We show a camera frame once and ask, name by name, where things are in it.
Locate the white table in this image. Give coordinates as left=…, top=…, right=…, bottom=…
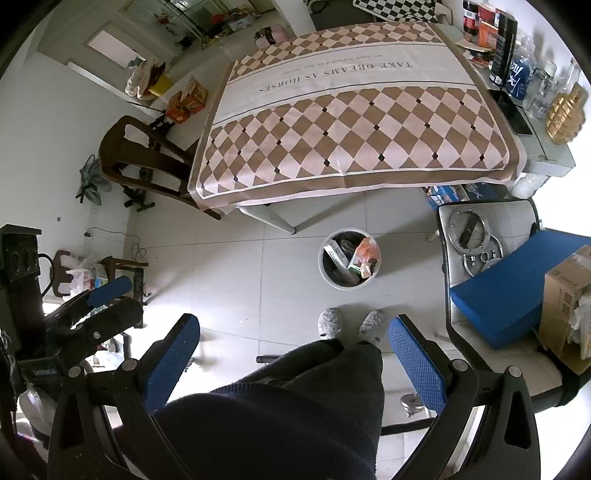
left=187, top=21, right=578, bottom=235

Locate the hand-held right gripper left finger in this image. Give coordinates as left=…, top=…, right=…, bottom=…
left=47, top=313, right=202, bottom=480

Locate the black phone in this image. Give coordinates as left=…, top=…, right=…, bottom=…
left=499, top=95, right=533, bottom=137

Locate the blue cushion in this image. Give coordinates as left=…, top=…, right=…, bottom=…
left=450, top=231, right=591, bottom=350

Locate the cardboard box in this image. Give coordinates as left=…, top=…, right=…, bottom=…
left=538, top=244, right=591, bottom=376

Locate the pink flask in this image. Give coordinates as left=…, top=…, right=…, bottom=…
left=255, top=27, right=287, bottom=47

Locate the dark cola bottle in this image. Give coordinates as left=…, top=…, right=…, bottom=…
left=463, top=0, right=481, bottom=36

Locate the orange plastic bag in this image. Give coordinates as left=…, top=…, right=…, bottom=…
left=353, top=236, right=382, bottom=267

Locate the grey fuzzy slipper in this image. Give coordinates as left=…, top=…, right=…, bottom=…
left=359, top=310, right=385, bottom=343
left=318, top=308, right=344, bottom=340

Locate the white round trash bin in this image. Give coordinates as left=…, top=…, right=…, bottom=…
left=318, top=227, right=382, bottom=291

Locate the person's right leg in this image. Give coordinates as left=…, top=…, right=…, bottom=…
left=323, top=342, right=386, bottom=480

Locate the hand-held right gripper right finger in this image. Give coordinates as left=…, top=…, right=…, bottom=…
left=389, top=314, right=542, bottom=480

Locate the dark wooden chair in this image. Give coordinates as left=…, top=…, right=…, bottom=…
left=98, top=115, right=222, bottom=221

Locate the white toothpaste box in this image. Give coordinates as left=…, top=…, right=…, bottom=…
left=323, top=244, right=350, bottom=271

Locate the gold grenade ornament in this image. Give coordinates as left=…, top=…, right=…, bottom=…
left=546, top=83, right=588, bottom=145

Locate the white seat chair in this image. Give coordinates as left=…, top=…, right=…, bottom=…
left=436, top=198, right=591, bottom=437

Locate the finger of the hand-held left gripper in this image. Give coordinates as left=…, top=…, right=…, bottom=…
left=68, top=298, right=145, bottom=357
left=61, top=275, right=133, bottom=325

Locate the grey cloth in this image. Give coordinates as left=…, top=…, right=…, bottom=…
left=78, top=154, right=114, bottom=204

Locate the tall black canister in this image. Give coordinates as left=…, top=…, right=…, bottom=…
left=488, top=13, right=519, bottom=88

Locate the orange snack packet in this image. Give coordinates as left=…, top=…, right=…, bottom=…
left=478, top=21, right=502, bottom=49

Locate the person's leg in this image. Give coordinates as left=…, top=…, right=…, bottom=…
left=323, top=342, right=386, bottom=480
left=152, top=339, right=352, bottom=480

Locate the white jug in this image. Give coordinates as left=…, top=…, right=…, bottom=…
left=510, top=173, right=548, bottom=199

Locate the blue printed package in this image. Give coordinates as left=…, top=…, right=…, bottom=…
left=425, top=184, right=491, bottom=208

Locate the large silver metal ring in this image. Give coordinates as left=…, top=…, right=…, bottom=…
left=449, top=206, right=491, bottom=256

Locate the white plastic bag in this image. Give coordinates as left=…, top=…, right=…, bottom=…
left=126, top=60, right=155, bottom=98

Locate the checkered tablecloth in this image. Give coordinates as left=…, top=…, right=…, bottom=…
left=187, top=21, right=528, bottom=214

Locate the small wooden stool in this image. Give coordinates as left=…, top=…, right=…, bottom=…
left=53, top=249, right=151, bottom=306

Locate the clear plastic bottle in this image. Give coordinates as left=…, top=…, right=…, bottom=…
left=525, top=69, right=557, bottom=120

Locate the black white checkered board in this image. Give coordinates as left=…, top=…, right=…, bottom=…
left=353, top=0, right=437, bottom=22

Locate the orange carton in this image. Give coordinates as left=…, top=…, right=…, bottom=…
left=165, top=92, right=193, bottom=125
left=182, top=78, right=210, bottom=114

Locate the yellow bag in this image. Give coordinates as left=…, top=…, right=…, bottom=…
left=148, top=74, right=173, bottom=97

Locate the person's left leg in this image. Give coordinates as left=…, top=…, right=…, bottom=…
left=152, top=339, right=352, bottom=480

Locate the blue label bottle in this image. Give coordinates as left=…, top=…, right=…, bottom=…
left=508, top=46, right=537, bottom=100

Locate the small silver metal ring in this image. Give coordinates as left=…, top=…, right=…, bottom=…
left=463, top=235, right=505, bottom=278

